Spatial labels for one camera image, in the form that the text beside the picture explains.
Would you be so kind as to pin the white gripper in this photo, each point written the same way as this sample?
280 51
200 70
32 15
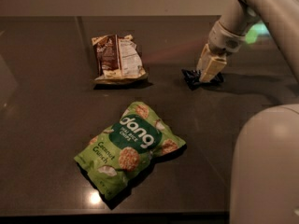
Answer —
224 41

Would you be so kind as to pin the blue rxbar blueberry bar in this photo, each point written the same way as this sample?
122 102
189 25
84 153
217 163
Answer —
191 78

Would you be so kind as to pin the brown chip bag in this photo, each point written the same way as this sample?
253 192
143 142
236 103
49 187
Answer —
118 60

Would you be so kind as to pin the green dang rice chips bag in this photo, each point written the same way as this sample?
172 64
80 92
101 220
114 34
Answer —
123 150

